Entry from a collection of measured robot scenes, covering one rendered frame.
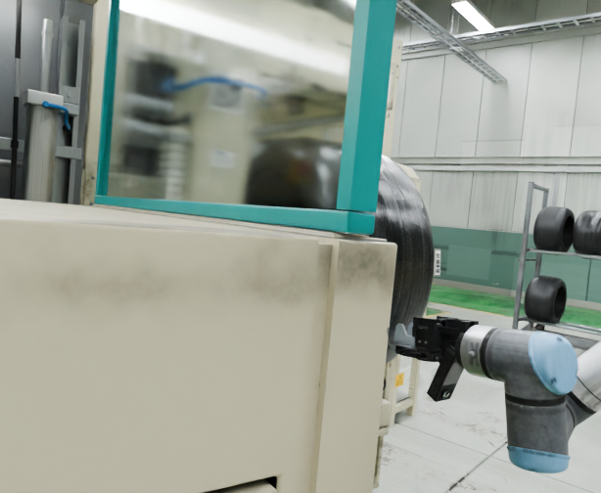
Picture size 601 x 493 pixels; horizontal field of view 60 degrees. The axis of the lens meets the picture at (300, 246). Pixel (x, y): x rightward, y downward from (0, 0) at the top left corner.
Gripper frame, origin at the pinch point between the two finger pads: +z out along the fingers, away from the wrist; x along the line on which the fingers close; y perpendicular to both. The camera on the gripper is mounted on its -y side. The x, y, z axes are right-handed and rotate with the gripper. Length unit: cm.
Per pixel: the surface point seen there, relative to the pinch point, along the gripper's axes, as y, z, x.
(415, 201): 31.1, -1.6, -4.3
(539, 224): 75, 248, -465
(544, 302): -11, 243, -467
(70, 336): 13, -60, 76
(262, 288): 14, -60, 67
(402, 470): -88, 121, -127
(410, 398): -69, 176, -189
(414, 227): 25.3, -3.6, -1.9
